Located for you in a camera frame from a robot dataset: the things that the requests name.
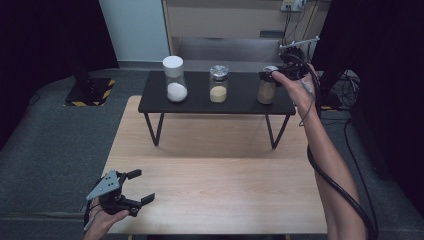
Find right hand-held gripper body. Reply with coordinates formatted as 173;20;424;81
278;35;321;81

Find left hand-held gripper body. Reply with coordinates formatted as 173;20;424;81
85;169;144;217

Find glass jar with brown powder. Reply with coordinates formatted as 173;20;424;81
256;65;280;106

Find black metal shelf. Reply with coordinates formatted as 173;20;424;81
137;70;297;150

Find glass jar with yellow powder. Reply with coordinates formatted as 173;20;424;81
208;64;230;104

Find white-lidded jar with white powder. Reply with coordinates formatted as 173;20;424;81
162;55;189;103

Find person's right hand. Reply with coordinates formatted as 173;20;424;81
271;66;319;116

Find person's left hand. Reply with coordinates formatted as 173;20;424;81
82;198;131;240

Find black stand with striped base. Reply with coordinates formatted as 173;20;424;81
316;68;344;112
63;63;117;108

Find white power strip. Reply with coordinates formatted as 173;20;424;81
280;0;307;13

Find wooden cabinet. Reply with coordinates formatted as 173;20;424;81
161;0;323;73

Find dark cabinet handle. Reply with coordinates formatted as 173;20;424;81
259;30;286;39

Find black wall cable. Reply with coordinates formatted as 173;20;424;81
281;9;316;46

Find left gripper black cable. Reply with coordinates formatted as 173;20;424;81
82;179;104;232

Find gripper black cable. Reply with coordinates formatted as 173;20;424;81
82;179;104;232
286;52;379;240

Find tangle of cables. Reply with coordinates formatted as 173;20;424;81
338;69;362;111

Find black floor cable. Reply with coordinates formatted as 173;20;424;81
343;116;379;234

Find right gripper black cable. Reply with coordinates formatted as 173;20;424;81
286;52;379;240

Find white wall panel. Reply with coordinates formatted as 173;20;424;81
97;0;170;63

